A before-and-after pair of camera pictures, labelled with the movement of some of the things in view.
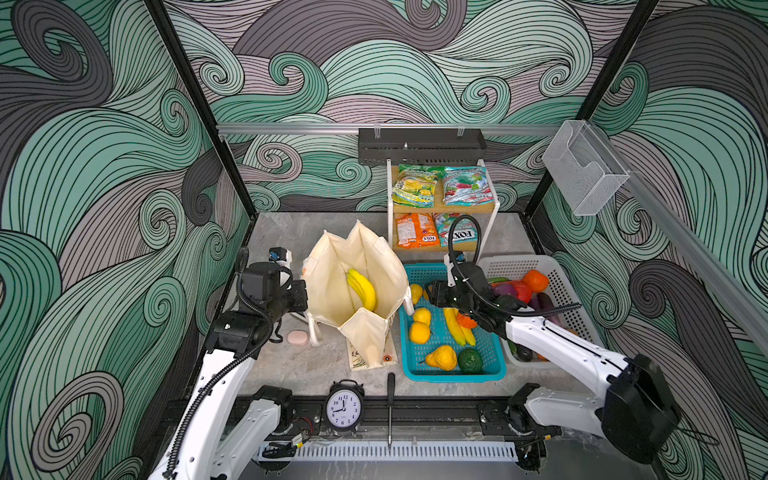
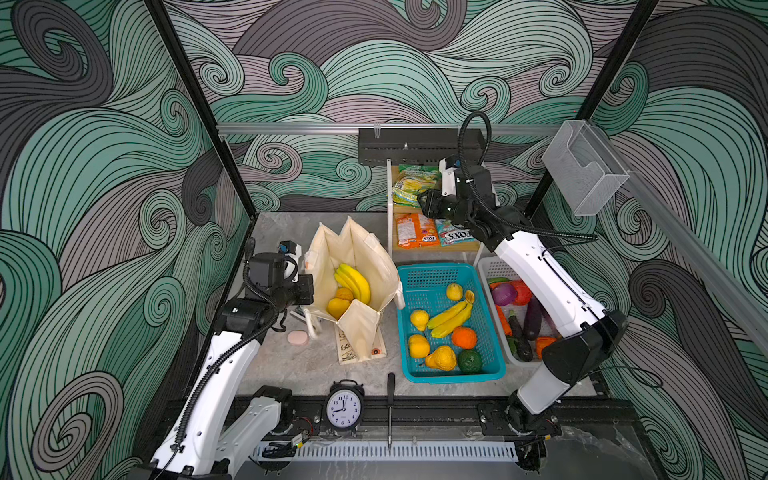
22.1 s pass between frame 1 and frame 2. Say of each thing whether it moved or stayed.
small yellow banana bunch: moved
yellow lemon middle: stayed
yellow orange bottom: moved
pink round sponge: stayed
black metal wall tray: stayed
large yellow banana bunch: moved
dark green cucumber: stayed
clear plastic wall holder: stayed
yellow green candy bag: stayed
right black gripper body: moved
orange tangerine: moved
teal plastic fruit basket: stayed
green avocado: stayed
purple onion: stayed
